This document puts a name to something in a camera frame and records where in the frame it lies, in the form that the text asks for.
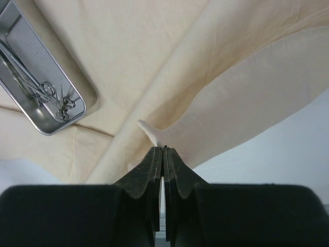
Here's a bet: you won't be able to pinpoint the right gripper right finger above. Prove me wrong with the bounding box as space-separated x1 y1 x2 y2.
163 147 328 246

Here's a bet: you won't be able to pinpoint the beige cloth kit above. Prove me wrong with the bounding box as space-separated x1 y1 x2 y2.
1 1 328 184

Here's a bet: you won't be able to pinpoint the steel tweezers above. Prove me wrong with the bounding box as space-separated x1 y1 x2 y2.
59 85 64 111

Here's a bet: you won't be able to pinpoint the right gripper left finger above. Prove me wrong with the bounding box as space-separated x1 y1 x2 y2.
1 147 162 246

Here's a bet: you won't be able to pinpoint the steel surgical scissors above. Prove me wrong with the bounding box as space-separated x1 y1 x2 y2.
1 40 57 105

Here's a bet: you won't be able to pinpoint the steel forceps with ring handles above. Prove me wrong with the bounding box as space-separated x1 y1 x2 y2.
4 59 75 122

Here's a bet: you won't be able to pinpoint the steel instrument tray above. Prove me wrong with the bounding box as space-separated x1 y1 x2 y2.
1 1 87 135

